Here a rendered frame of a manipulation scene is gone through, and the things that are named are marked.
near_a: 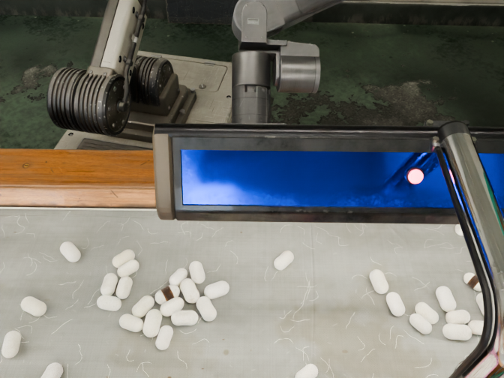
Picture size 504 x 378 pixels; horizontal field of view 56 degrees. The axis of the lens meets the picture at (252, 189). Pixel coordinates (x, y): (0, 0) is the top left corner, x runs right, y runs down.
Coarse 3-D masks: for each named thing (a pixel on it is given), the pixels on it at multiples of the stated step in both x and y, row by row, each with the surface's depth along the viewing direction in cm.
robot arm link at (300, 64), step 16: (256, 16) 65; (256, 32) 66; (240, 48) 71; (256, 48) 70; (272, 48) 70; (288, 48) 68; (304, 48) 68; (288, 64) 68; (304, 64) 68; (288, 80) 68; (304, 80) 68
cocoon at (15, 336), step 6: (6, 336) 62; (12, 336) 62; (18, 336) 63; (6, 342) 62; (12, 342) 62; (18, 342) 62; (6, 348) 61; (12, 348) 61; (18, 348) 62; (6, 354) 61; (12, 354) 61
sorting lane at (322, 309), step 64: (0, 256) 72; (192, 256) 72; (256, 256) 72; (320, 256) 72; (384, 256) 72; (448, 256) 72; (0, 320) 66; (64, 320) 66; (256, 320) 66; (320, 320) 66; (384, 320) 66
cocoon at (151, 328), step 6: (150, 312) 64; (156, 312) 64; (150, 318) 64; (156, 318) 64; (144, 324) 63; (150, 324) 63; (156, 324) 63; (144, 330) 63; (150, 330) 63; (156, 330) 63; (150, 336) 63
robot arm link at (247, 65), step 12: (240, 60) 68; (252, 60) 67; (264, 60) 68; (276, 60) 68; (240, 72) 68; (252, 72) 67; (264, 72) 68; (276, 72) 68; (240, 84) 67; (252, 84) 67; (264, 84) 68; (276, 84) 70
